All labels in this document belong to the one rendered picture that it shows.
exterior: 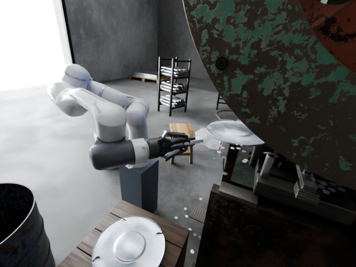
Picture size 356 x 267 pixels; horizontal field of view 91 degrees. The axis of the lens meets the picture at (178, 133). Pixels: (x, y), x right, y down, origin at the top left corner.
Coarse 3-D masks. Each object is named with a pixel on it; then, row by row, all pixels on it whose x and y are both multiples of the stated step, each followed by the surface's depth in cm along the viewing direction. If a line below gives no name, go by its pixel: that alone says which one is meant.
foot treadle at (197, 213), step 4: (192, 208) 118; (196, 208) 118; (200, 208) 118; (192, 212) 115; (196, 212) 115; (200, 212) 115; (204, 212) 115; (192, 216) 112; (196, 216) 112; (200, 216) 113; (204, 216) 113; (200, 220) 110
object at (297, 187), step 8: (296, 168) 68; (304, 168) 62; (304, 176) 60; (312, 176) 61; (296, 184) 60; (304, 184) 57; (312, 184) 57; (296, 192) 58; (304, 192) 57; (312, 192) 57; (304, 200) 57; (312, 200) 56
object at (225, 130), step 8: (216, 120) 94; (224, 120) 96; (232, 120) 96; (240, 120) 95; (216, 128) 86; (224, 128) 85; (232, 128) 85; (240, 128) 85; (216, 136) 78; (224, 136) 78; (232, 136) 78; (240, 136) 78; (248, 136) 79; (256, 136) 79; (232, 144) 72; (248, 144) 72; (256, 144) 71
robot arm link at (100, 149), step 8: (96, 144) 58; (104, 144) 57; (112, 144) 57; (120, 144) 57; (128, 144) 58; (96, 152) 54; (104, 152) 54; (112, 152) 55; (120, 152) 56; (128, 152) 57; (96, 160) 53; (104, 160) 54; (112, 160) 55; (120, 160) 56; (128, 160) 57; (96, 168) 55; (104, 168) 55; (112, 168) 57
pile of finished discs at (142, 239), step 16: (112, 224) 82; (128, 224) 83; (144, 224) 83; (96, 240) 74; (112, 240) 75; (128, 240) 75; (144, 240) 76; (160, 240) 77; (96, 256) 69; (112, 256) 70; (128, 256) 70; (144, 256) 70; (160, 256) 71
